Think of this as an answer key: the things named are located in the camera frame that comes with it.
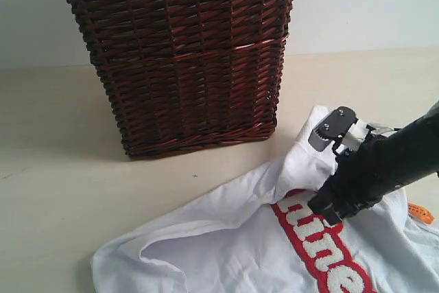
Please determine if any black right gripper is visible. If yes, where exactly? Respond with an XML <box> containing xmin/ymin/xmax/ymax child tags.
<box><xmin>307</xmin><ymin>134</ymin><xmax>412</xmax><ymax>225</ymax></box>

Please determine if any white t-shirt red lettering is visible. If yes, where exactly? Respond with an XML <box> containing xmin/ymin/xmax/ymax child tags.
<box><xmin>91</xmin><ymin>106</ymin><xmax>438</xmax><ymax>292</ymax></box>

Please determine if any dark brown wicker basket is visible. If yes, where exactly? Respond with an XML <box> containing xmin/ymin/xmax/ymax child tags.
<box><xmin>67</xmin><ymin>0</ymin><xmax>293</xmax><ymax>159</ymax></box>

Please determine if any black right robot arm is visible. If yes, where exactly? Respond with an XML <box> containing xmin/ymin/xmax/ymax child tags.
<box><xmin>308</xmin><ymin>105</ymin><xmax>438</xmax><ymax>225</ymax></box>

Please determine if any orange garment tag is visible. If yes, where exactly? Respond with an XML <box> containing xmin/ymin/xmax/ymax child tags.
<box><xmin>407</xmin><ymin>202</ymin><xmax>435</xmax><ymax>225</ymax></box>

